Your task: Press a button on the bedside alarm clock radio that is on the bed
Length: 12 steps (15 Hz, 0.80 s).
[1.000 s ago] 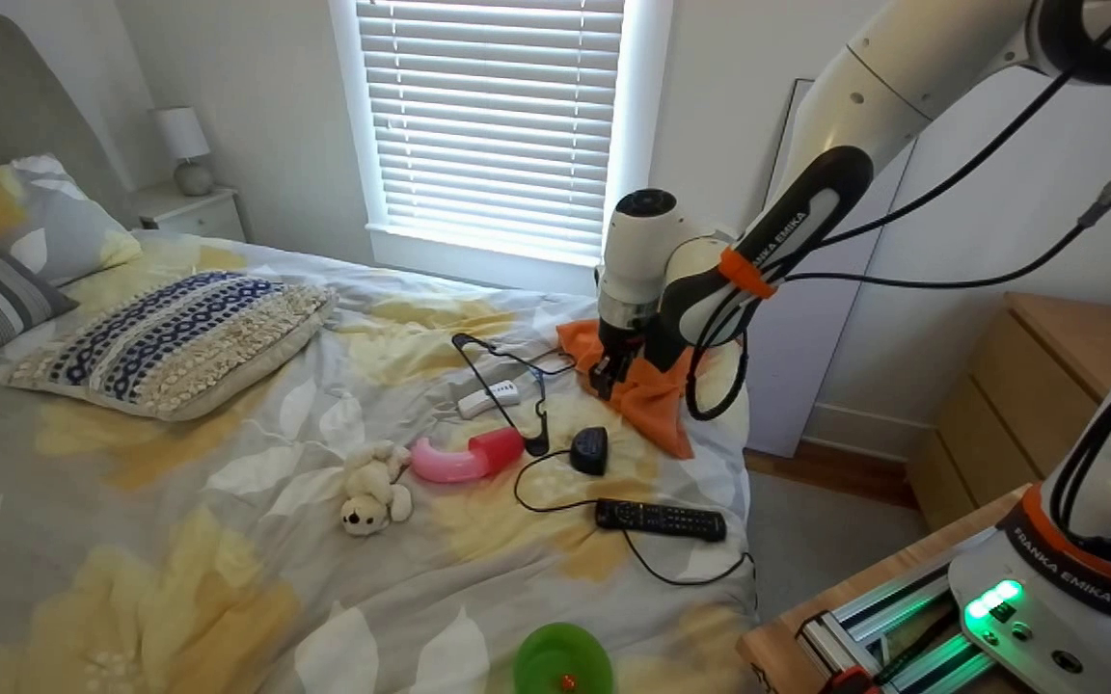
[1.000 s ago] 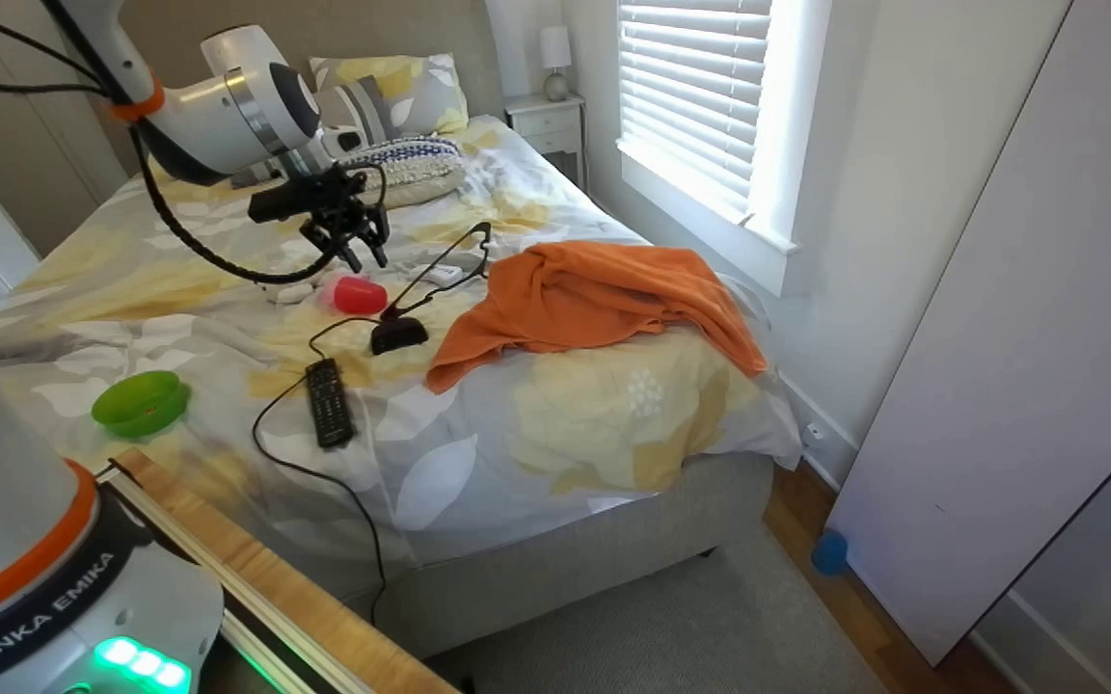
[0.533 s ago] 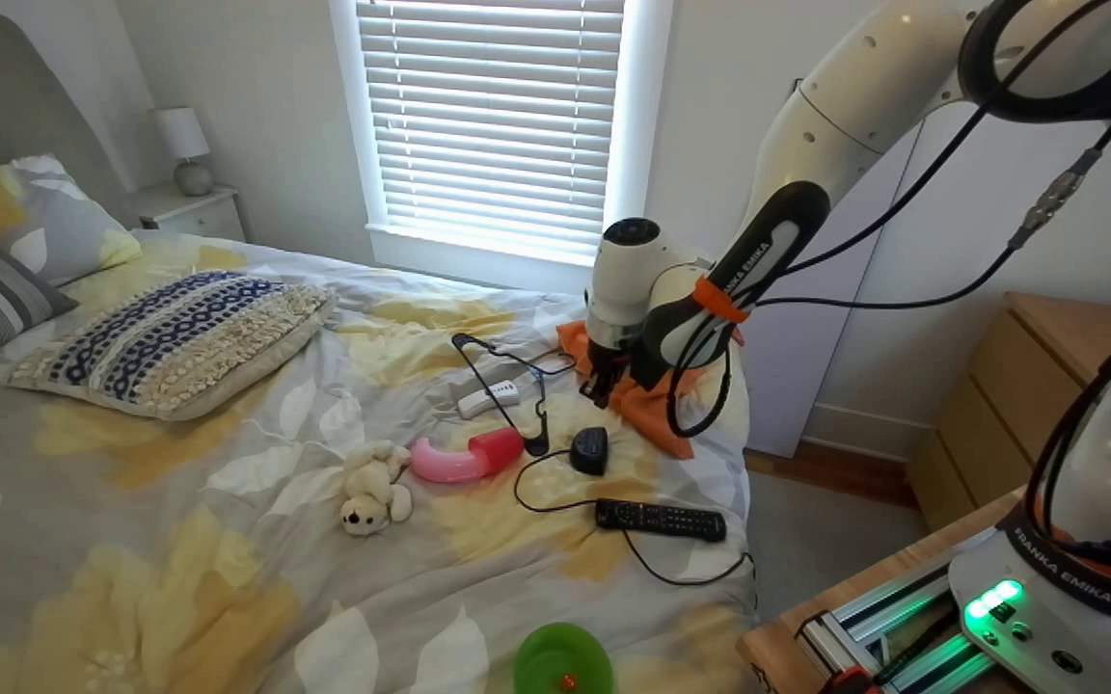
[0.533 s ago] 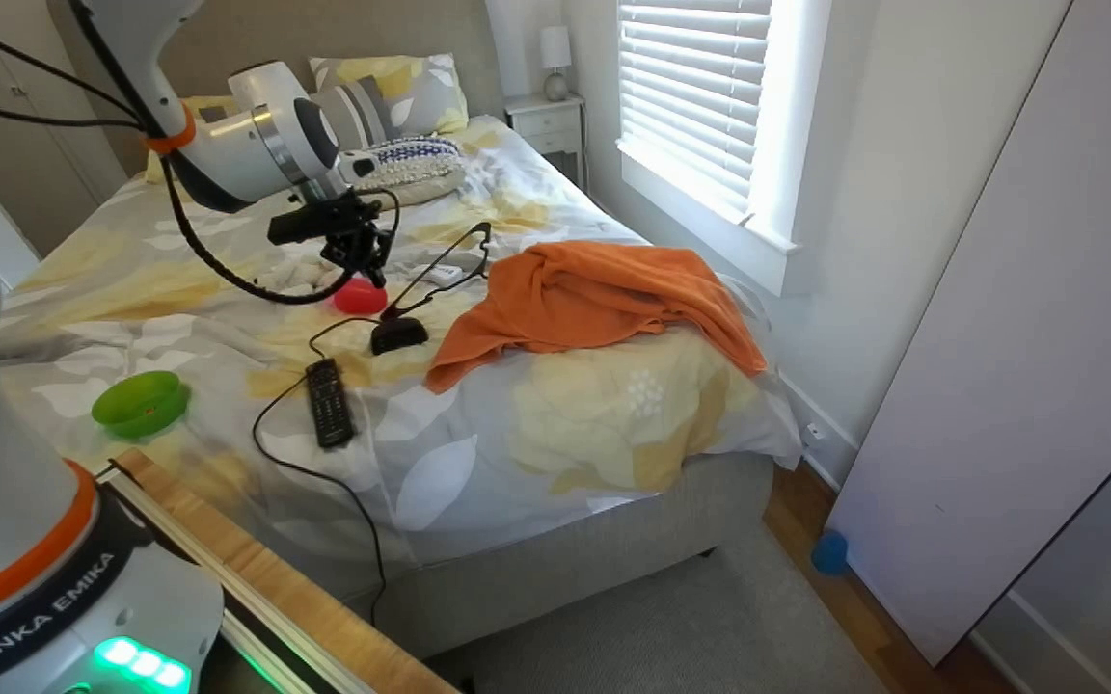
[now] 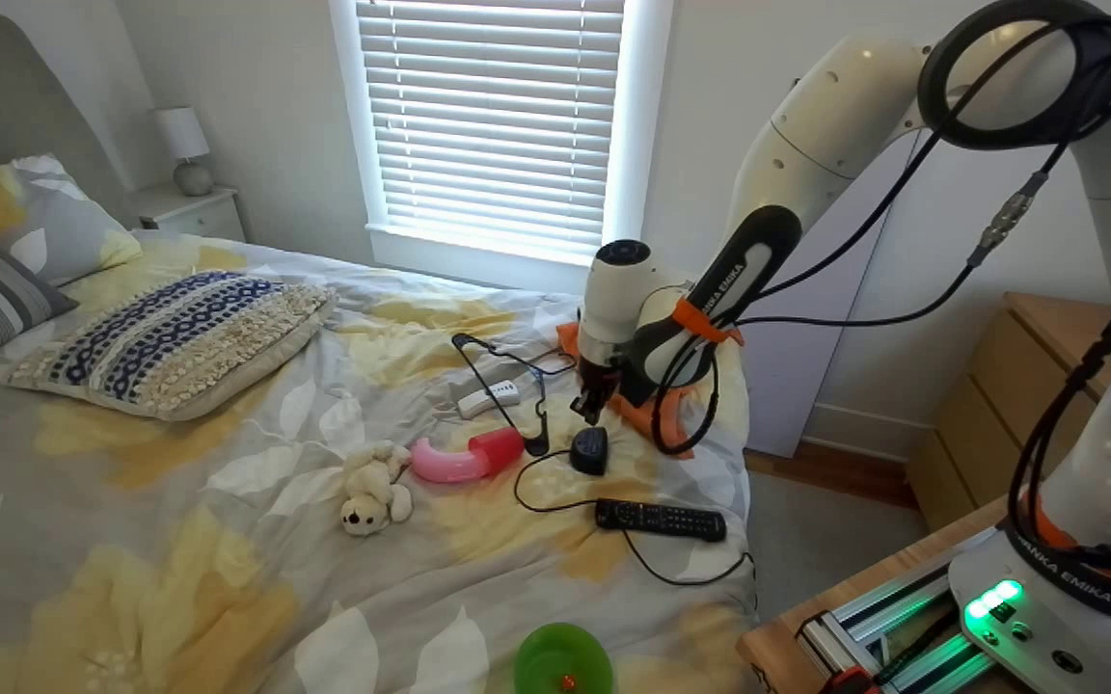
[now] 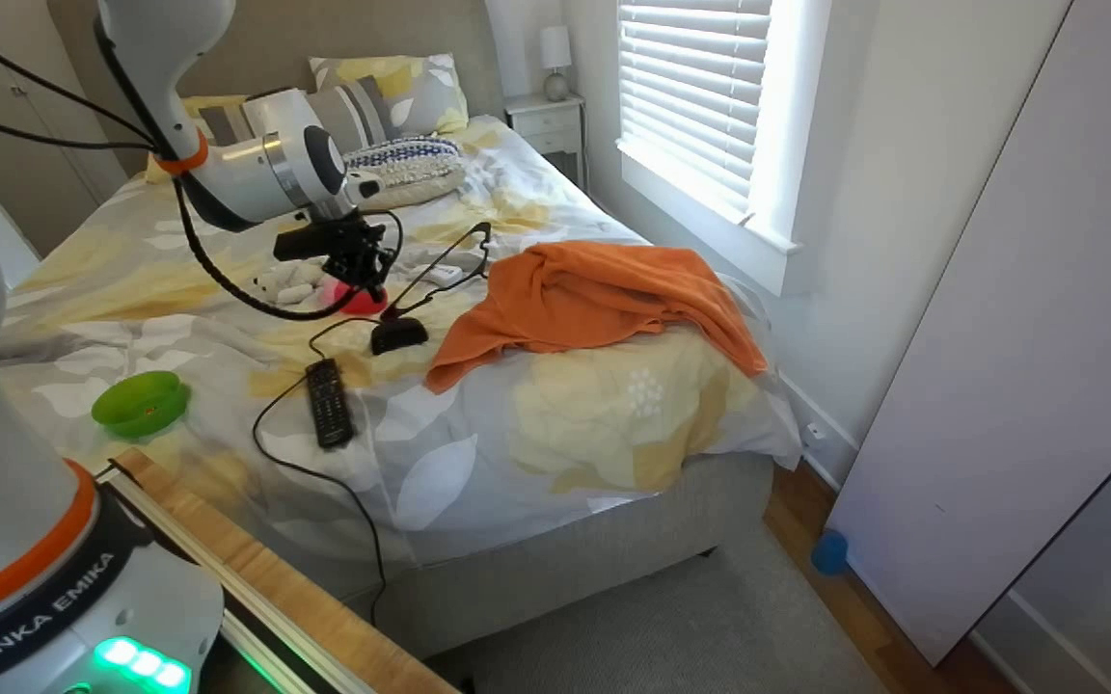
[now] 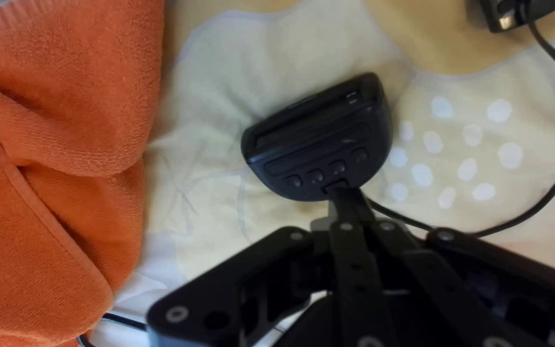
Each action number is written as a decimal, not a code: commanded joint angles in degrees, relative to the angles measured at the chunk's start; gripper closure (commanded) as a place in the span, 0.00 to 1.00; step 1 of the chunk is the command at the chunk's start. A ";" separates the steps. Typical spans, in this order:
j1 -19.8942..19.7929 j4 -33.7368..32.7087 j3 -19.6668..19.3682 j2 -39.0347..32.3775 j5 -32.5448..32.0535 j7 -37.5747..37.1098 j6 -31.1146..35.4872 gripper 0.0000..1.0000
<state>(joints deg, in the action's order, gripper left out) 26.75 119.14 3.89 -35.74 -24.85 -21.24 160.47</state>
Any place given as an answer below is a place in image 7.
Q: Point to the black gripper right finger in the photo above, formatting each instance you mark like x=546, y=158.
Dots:
x=471, y=291

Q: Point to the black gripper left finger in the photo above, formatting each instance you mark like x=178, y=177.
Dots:
x=278, y=291

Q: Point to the grey yellow floral duvet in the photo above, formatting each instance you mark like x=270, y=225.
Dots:
x=226, y=65

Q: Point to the orange cloth garment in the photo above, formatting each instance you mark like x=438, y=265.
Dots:
x=47, y=161

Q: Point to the black remote control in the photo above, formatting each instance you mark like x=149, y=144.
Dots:
x=501, y=13

